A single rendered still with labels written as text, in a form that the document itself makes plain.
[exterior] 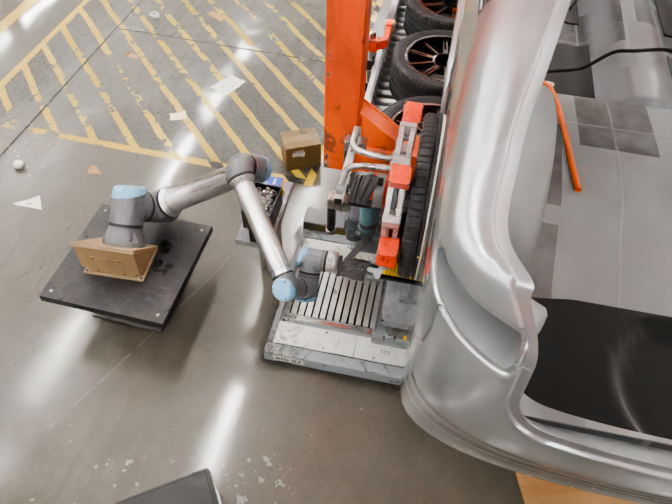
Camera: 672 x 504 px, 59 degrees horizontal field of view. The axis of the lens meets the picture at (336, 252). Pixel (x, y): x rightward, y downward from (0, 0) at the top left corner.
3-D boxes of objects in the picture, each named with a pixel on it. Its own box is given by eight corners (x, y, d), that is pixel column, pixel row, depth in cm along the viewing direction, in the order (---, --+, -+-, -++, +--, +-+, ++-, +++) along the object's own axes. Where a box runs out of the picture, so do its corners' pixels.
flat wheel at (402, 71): (377, 64, 399) (380, 32, 381) (471, 56, 409) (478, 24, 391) (404, 127, 358) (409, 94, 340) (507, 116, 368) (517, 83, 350)
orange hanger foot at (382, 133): (459, 190, 290) (474, 134, 263) (353, 173, 295) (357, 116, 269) (462, 167, 300) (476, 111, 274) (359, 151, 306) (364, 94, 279)
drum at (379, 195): (401, 219, 241) (405, 194, 230) (349, 210, 243) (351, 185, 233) (406, 194, 250) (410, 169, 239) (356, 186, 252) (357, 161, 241)
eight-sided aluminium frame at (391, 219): (389, 287, 244) (405, 193, 202) (373, 285, 245) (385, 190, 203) (405, 195, 278) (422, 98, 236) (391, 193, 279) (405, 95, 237)
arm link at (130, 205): (101, 220, 273) (104, 182, 271) (131, 221, 287) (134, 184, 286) (124, 225, 265) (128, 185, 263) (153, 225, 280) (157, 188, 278)
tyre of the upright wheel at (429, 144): (446, 301, 261) (471, 263, 197) (393, 291, 263) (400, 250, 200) (467, 163, 278) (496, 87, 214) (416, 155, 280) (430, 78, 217)
